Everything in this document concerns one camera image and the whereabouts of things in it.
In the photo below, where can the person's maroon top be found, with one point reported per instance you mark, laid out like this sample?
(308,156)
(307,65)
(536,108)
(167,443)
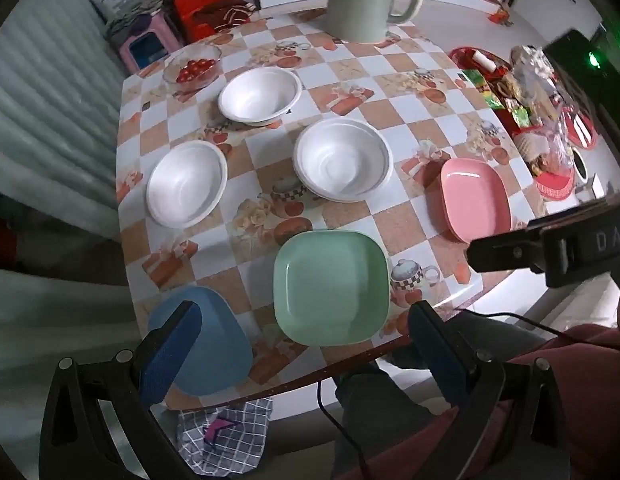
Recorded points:
(589,360)

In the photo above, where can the person's grey trousers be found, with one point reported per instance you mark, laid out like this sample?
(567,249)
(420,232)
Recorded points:
(389,410)

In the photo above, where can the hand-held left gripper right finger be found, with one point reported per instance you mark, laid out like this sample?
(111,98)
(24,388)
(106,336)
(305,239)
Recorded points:
(439,355)

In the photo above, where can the blue plastic plate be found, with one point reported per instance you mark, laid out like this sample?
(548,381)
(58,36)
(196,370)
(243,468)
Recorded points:
(220,340)

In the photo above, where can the red snack tray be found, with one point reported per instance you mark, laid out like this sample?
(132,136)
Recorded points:
(462,55)

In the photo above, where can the pink plastic plate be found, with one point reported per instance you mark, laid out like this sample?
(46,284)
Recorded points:
(474,200)

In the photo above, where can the dark striped cloth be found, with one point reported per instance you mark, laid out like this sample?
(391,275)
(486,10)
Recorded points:
(230,15)

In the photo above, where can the white foam bowl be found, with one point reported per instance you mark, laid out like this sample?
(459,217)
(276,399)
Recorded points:
(187,185)
(342,160)
(260,95)

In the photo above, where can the pink plastic stool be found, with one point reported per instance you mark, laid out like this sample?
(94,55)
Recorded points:
(150,35)

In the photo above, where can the glass bowl of cherry tomatoes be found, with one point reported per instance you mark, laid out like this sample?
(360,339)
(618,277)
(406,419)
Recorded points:
(195,67)

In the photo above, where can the grey checked cloth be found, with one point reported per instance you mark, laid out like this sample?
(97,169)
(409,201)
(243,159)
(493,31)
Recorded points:
(230,440)

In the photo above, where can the checkered printed tablecloth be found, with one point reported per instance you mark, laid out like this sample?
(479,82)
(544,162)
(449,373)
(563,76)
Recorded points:
(262,147)

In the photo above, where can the green plastic plate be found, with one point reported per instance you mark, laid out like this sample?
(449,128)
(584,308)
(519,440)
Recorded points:
(332,287)

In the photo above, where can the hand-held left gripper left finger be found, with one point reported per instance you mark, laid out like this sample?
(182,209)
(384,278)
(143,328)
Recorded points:
(170,355)

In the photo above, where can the pale green electric kettle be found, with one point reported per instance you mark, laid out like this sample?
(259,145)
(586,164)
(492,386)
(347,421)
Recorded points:
(360,0)

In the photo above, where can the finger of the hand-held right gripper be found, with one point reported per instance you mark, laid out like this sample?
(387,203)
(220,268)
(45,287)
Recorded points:
(509,250)

